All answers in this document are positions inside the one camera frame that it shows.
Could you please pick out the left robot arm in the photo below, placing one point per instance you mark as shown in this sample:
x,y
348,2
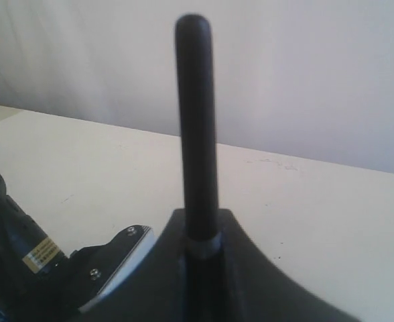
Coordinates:
x,y
18,231

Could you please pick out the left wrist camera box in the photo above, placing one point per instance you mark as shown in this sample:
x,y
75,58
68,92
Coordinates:
x,y
123,261

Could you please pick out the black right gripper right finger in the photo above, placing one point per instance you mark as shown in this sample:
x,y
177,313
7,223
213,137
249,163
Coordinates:
x,y
257,290

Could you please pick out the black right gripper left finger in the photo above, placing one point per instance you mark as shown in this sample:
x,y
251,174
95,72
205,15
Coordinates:
x,y
156,289

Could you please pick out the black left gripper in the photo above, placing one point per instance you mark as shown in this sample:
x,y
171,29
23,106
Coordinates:
x,y
43,284

